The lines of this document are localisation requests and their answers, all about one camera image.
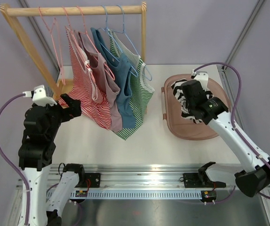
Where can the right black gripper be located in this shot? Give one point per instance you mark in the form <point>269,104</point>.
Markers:
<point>187,103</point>

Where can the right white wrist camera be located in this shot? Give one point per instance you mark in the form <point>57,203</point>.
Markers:
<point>202,77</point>

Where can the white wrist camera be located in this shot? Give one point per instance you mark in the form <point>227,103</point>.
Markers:
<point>202,77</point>
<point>39,96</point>

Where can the pink wire hanger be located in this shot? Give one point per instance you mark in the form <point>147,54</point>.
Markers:
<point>54,32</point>

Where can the right aluminium frame post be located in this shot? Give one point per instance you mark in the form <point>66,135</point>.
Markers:
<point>245,30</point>

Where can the pink hanger under mauve top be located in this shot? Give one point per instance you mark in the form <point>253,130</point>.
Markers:
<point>84,21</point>

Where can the pink plastic basin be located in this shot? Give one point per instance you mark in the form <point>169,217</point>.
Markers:
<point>186,128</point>

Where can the left aluminium frame post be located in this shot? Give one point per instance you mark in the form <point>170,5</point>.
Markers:
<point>42,41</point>

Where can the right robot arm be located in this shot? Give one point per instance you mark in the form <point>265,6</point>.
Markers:
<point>254,173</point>

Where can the white slotted cable duct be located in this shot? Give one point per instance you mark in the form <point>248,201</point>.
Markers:
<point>137,194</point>

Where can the blue hanger under green top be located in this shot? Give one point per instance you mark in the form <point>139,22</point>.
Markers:
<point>124,32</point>

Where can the green white striped tank top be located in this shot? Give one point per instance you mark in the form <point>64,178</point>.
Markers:
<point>141,91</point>

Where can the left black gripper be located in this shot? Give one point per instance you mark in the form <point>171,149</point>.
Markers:
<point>74,109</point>

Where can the aluminium frame post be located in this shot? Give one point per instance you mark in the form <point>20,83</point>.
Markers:
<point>42,41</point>
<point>245,30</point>

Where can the red white striped tank top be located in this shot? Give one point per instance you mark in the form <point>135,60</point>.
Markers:
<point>94,103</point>

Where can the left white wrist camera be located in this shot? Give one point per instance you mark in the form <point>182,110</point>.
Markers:
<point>39,96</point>

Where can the wooden clothes rack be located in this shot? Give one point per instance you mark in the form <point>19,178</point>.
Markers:
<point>11,15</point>

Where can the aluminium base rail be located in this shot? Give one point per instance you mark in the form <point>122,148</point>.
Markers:
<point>152,176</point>

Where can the mauve tank top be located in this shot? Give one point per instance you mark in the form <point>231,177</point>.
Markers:
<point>104,78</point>

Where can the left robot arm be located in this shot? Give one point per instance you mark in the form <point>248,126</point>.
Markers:
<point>41,123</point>

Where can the blue tank top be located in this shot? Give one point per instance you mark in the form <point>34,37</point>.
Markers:
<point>121,70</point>

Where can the pink hanger under red top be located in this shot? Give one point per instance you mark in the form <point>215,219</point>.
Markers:
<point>67,16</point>

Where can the black white striped tank top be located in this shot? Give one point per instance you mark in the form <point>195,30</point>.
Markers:
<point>179,94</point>

